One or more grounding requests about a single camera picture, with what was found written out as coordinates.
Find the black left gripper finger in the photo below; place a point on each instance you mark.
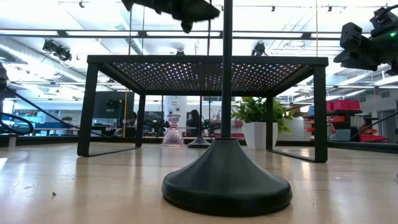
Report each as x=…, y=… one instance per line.
x=187, y=26
x=203, y=11

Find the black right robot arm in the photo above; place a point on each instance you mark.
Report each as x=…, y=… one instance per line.
x=393, y=59

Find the black wall panel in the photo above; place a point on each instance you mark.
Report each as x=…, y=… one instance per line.
x=105, y=104

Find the white pillar with round eyes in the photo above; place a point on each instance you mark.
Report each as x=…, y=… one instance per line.
x=175, y=105

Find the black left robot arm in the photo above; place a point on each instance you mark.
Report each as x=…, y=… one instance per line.
x=2, y=77

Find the shelf unit with red bins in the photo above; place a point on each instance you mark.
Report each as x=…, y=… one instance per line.
x=342, y=105

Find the black ceiling spotlight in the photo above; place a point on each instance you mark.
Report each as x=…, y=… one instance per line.
x=259, y=49
x=57, y=49

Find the small green background plant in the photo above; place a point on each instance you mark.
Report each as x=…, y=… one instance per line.
x=66, y=119

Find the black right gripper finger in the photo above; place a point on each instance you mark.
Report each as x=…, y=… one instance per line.
x=351, y=35
x=354, y=60

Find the black aluminium table frame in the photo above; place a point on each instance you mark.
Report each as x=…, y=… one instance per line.
x=46, y=140

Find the black perforated metal shelf riser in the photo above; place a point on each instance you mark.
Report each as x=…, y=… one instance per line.
x=205, y=59

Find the person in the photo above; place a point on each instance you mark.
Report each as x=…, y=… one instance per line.
x=132, y=119
x=193, y=119

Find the pale pink glass candle holder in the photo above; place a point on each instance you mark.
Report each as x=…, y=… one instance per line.
x=173, y=137

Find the green plant in white pot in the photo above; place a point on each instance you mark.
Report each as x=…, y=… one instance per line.
x=258, y=133

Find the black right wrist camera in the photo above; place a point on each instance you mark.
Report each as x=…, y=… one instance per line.
x=384, y=21

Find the black overhead frame beam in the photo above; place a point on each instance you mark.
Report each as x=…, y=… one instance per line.
x=264, y=37

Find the tall black candlestick holder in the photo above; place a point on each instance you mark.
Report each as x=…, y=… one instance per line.
x=199, y=143
x=227, y=186

